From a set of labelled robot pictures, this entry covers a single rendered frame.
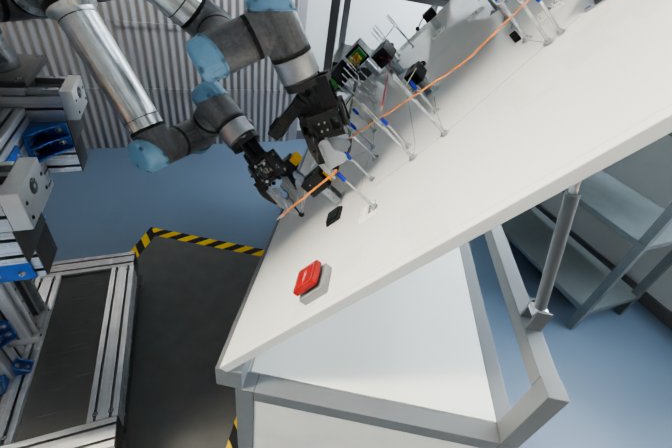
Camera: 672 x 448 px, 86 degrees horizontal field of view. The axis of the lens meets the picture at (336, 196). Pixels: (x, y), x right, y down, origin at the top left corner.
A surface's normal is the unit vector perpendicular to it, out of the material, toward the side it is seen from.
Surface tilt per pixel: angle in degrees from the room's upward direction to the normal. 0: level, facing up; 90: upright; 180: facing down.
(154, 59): 90
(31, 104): 90
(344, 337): 0
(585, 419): 0
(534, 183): 54
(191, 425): 0
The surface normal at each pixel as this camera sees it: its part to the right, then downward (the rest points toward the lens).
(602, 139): -0.71, -0.62
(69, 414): 0.15, -0.80
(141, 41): 0.33, 0.60
